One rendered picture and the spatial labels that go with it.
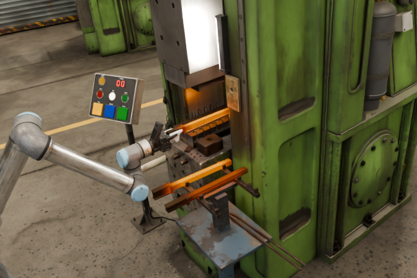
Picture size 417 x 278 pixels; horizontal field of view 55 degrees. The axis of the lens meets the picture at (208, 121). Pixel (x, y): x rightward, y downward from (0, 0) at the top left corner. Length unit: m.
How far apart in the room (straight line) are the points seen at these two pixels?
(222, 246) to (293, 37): 1.02
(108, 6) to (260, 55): 5.38
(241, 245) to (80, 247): 1.53
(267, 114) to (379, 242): 1.46
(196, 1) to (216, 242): 1.12
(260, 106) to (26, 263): 2.08
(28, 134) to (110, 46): 5.31
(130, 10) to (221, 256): 5.47
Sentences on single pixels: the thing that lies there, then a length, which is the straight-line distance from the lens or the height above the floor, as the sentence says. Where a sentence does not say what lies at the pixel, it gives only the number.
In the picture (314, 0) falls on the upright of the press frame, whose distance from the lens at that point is 1.99.
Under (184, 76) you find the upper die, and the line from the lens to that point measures 2.03.
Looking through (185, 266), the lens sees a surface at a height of 0.00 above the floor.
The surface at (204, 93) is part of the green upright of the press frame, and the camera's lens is 2.48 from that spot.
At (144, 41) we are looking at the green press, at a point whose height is 0.14.
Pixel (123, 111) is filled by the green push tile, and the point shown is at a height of 1.02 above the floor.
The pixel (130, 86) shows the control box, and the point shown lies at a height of 1.15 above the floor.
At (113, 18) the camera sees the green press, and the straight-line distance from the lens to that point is 7.02.
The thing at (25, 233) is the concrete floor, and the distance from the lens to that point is 3.50.
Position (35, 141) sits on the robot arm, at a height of 1.28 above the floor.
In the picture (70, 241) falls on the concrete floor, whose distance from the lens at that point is 3.26.
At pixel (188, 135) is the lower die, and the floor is 0.99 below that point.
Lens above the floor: 2.08
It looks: 28 degrees down
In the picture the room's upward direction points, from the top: 6 degrees counter-clockwise
